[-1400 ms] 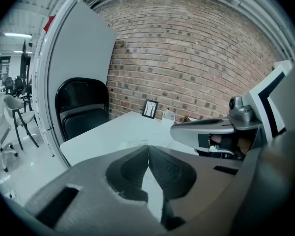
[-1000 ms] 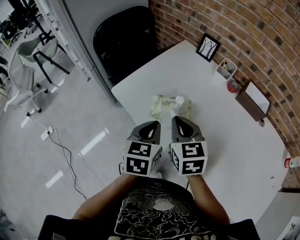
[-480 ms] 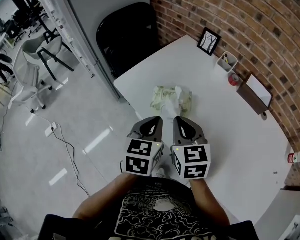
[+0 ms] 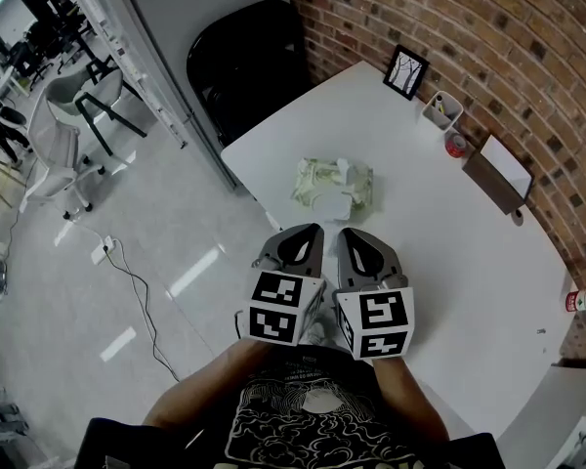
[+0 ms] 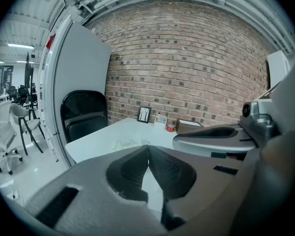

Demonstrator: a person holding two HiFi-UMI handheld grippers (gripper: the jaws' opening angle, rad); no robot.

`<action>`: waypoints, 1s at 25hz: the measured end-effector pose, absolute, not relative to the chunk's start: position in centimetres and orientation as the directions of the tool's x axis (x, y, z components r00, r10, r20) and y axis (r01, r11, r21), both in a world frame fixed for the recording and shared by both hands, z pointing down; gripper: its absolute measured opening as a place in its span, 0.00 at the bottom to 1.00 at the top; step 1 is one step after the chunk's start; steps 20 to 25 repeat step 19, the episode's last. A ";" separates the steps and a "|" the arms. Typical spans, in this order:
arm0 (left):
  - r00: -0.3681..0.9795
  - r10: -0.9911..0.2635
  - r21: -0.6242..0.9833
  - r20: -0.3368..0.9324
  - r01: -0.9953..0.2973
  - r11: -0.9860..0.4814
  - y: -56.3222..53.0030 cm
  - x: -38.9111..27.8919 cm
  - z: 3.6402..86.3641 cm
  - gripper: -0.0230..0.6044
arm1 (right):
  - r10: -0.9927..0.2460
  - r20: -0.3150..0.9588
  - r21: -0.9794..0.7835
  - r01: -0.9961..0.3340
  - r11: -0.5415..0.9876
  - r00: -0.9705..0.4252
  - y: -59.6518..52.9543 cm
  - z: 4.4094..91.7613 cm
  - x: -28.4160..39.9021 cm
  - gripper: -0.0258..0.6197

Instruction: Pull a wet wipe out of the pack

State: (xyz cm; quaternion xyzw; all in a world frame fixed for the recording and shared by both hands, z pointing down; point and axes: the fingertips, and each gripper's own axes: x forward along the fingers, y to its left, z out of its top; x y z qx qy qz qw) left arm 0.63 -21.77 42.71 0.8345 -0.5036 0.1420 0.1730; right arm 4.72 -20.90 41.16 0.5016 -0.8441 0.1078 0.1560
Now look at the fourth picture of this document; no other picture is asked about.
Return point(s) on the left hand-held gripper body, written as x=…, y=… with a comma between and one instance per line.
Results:
x=283, y=311

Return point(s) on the person's white shoe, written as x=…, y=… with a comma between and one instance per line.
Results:
x=320, y=330

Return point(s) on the white pen holder box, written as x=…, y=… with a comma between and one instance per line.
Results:
x=437, y=117

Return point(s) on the red tape roll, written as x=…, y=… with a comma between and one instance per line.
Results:
x=455, y=144

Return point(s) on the small grey round cap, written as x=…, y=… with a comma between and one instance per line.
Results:
x=518, y=217

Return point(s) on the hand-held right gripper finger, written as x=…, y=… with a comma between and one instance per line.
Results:
x=389, y=262
x=346, y=271

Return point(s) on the grey chair with black legs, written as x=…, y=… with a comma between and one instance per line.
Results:
x=73, y=93

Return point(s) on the person's left forearm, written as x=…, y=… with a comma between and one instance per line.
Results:
x=205, y=384

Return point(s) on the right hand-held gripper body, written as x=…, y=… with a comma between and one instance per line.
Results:
x=381, y=325

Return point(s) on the brown wooden tissue box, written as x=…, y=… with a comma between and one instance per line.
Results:
x=490, y=181

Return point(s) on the black printed t-shirt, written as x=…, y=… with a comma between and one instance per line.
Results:
x=298, y=423

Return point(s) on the white power strip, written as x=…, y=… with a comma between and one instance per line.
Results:
x=102, y=249

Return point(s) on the black office chair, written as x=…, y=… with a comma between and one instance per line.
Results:
x=34, y=64

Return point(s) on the person's right forearm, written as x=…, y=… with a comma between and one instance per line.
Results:
x=410, y=394

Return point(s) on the white office chair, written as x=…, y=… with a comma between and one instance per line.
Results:
x=54, y=159

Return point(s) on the grey metal frame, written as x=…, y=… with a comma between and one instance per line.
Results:
x=0, y=418

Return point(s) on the black picture frame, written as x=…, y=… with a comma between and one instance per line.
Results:
x=406, y=72

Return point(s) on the black folding chair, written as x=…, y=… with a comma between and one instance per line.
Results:
x=249, y=66

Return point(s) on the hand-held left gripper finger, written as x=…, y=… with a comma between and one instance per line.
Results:
x=273, y=252
x=316, y=262

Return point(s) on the yellow black pen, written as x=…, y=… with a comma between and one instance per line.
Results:
x=441, y=105

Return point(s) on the green wet wipe pack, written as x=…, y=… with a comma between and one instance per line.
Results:
x=312, y=179

